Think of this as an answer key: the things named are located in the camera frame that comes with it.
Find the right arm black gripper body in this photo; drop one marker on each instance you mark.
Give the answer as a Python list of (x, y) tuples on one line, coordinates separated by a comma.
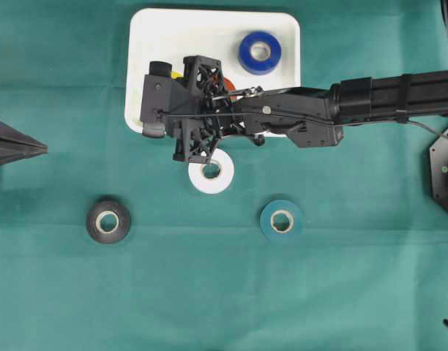
[(207, 114)]

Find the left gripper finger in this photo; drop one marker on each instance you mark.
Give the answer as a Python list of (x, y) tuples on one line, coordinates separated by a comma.
[(11, 135), (10, 152)]

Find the red-orange tape roll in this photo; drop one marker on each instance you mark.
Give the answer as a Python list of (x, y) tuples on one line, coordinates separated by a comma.
[(229, 85)]

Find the yellow tape roll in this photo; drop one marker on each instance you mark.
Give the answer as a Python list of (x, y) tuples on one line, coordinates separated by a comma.
[(176, 75)]

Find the blue tape roll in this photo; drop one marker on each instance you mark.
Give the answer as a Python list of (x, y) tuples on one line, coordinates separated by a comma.
[(259, 53)]

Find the white tape roll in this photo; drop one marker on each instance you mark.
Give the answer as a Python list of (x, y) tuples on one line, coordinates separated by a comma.
[(217, 184)]

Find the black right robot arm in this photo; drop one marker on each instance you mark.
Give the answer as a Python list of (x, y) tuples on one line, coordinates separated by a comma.
[(313, 117)]

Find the white plastic tray case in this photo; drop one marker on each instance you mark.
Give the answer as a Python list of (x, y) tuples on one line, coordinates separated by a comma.
[(171, 34)]

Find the black tape roll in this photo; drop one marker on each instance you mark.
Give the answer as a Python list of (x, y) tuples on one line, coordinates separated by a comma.
[(101, 210)]

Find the green tape roll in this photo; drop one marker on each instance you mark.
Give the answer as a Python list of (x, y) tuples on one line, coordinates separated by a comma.
[(291, 211)]

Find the green table cloth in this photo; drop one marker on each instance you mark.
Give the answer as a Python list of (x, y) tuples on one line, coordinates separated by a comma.
[(195, 272)]

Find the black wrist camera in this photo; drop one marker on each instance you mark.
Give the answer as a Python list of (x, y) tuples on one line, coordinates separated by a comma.
[(161, 95)]

